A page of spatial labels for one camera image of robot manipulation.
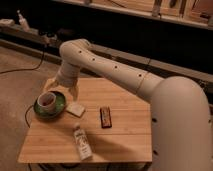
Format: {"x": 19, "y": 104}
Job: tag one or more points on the white spray bottle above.
{"x": 23, "y": 22}

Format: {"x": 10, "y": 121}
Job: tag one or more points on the white ceramic cup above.
{"x": 47, "y": 102}

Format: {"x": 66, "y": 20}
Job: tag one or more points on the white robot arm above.
{"x": 180, "y": 112}

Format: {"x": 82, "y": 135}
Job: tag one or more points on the wooden table board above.
{"x": 128, "y": 140}

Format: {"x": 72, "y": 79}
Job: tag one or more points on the black device on ledge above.
{"x": 65, "y": 34}

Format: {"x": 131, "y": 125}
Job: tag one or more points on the white squeeze bottle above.
{"x": 82, "y": 142}

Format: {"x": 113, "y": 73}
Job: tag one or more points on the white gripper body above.
{"x": 67, "y": 75}

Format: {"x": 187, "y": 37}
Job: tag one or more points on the green bowl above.
{"x": 60, "y": 105}

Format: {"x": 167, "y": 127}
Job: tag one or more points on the brown chocolate bar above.
{"x": 105, "y": 117}

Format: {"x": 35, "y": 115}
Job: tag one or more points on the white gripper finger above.
{"x": 52, "y": 84}
{"x": 74, "y": 91}

